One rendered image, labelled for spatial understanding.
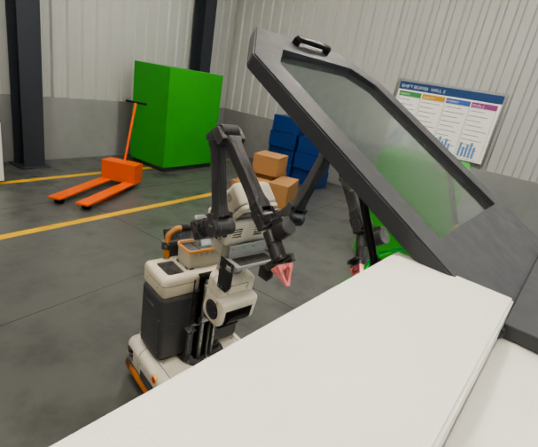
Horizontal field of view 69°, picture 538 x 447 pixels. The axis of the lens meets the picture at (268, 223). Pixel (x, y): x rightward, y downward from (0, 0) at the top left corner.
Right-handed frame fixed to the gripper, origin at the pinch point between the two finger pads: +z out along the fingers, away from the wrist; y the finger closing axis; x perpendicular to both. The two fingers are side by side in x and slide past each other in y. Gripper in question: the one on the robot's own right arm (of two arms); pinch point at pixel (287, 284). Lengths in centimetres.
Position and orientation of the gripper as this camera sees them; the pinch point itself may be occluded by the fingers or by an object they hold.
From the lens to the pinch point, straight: 134.0
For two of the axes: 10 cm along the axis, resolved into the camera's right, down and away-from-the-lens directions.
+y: 5.2, -4.0, -7.6
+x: 8.0, -0.8, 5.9
